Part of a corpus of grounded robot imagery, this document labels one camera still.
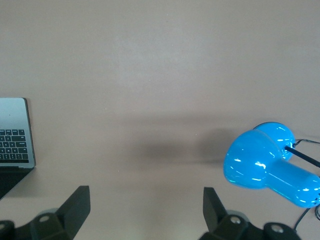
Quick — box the silver grey laptop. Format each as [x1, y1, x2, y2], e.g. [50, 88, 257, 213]
[0, 97, 37, 201]

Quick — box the blue desk lamp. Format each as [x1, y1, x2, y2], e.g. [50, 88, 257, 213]
[222, 121, 320, 209]

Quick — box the black lamp power cord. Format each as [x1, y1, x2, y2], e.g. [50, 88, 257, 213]
[291, 138, 320, 233]

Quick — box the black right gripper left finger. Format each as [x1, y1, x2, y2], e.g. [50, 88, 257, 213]
[0, 185, 91, 240]

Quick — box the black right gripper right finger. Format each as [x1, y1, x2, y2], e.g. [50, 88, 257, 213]
[198, 186, 302, 240]

